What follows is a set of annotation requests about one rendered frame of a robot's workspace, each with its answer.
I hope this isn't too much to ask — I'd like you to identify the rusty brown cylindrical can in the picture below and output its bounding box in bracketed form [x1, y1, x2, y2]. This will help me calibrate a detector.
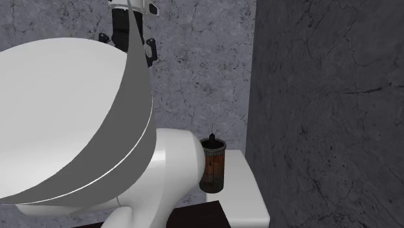
[199, 137, 227, 194]

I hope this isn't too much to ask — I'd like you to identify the white toilet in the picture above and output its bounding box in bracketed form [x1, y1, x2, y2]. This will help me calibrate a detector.
[206, 149, 271, 228]

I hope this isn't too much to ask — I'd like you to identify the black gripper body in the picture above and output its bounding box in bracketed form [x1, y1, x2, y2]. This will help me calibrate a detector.
[111, 7, 146, 53]

